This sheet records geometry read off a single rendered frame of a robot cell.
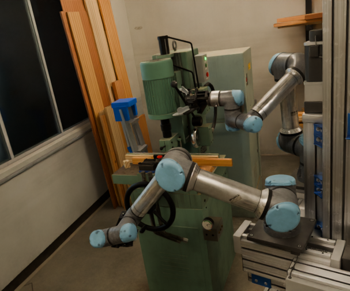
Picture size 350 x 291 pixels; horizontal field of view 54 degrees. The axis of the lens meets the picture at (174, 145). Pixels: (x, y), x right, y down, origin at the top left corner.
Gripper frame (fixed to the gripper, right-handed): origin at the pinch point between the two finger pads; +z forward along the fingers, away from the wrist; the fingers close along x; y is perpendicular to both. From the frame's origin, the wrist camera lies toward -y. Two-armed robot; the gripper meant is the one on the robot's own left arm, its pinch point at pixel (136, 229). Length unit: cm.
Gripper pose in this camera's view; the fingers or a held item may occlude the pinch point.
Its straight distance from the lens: 182.7
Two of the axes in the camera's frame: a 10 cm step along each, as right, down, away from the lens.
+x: 9.2, 0.0, -3.9
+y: -0.7, 9.9, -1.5
